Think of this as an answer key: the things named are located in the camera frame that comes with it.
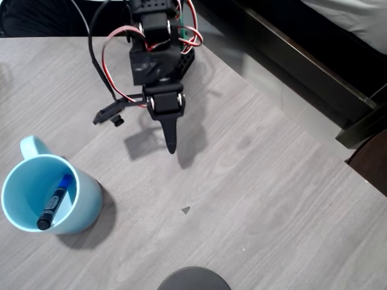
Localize blue and black marker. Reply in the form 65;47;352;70
36;174;73;231

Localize light blue ceramic mug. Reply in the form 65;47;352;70
1;135;103;236

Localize round black object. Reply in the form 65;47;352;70
156;266;232;290

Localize black bulky object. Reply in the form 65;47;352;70
0;0;134;38

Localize brown wooden furniture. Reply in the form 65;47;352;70
346;129;387;200

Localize white mattress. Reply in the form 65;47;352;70
302;0;387;56

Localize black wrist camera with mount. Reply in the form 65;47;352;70
92;94;148;127

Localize red and white servo wires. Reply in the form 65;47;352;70
174;0;204;49
101;25;146;101

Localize black camera cable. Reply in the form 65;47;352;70
87;0;119;102

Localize green wire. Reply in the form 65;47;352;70
178;10;195;53

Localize thin white cable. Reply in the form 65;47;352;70
71;0;92;34

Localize dark wooden bed frame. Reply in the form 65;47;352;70
193;0;387;149

